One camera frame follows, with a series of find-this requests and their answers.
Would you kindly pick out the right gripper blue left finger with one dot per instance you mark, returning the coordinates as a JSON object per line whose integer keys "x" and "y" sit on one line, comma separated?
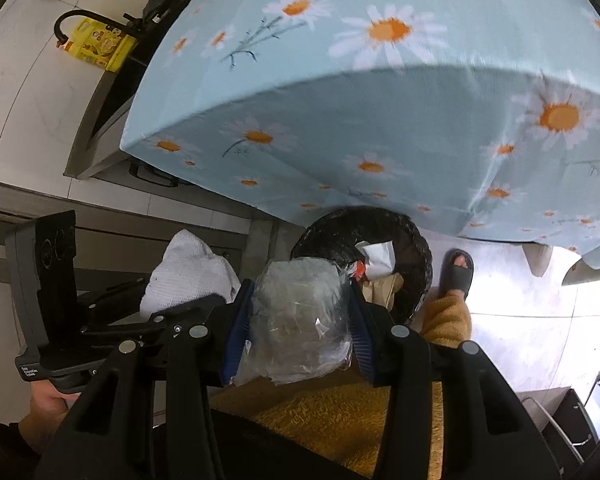
{"x": 238, "y": 330}

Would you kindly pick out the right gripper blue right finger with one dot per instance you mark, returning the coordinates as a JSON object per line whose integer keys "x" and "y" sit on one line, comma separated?
{"x": 363, "y": 333}

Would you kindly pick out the clear plastic cup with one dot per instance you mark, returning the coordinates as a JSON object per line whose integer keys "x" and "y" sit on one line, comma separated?
{"x": 298, "y": 323}

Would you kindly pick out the white tissue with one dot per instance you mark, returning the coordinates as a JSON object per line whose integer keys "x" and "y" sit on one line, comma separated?
{"x": 379, "y": 258}

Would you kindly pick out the white cloth front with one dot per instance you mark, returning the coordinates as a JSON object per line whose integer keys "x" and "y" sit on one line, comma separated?
{"x": 189, "y": 270}

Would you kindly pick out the red white wrapper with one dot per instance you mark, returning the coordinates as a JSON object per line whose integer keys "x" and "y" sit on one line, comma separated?
{"x": 358, "y": 271}

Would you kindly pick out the black lined trash bin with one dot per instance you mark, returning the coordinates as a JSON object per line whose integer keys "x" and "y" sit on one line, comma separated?
{"x": 334, "y": 236}

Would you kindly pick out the person's left hand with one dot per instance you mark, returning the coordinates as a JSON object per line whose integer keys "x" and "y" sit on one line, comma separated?
{"x": 47, "y": 401}

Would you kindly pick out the person's right sandaled foot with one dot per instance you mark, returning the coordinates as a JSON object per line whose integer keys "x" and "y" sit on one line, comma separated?
{"x": 457, "y": 272}

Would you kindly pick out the daisy print blue tablecloth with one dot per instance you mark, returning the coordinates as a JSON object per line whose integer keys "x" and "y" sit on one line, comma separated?
{"x": 476, "y": 118}

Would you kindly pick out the black sink basin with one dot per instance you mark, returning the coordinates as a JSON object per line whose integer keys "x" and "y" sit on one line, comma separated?
{"x": 114, "y": 89}

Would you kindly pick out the yellow cooking oil jug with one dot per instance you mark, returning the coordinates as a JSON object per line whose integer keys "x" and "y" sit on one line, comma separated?
{"x": 99, "y": 45}

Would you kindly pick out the black sink faucet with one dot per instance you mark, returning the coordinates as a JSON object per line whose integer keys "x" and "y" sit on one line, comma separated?
{"x": 62, "y": 38}

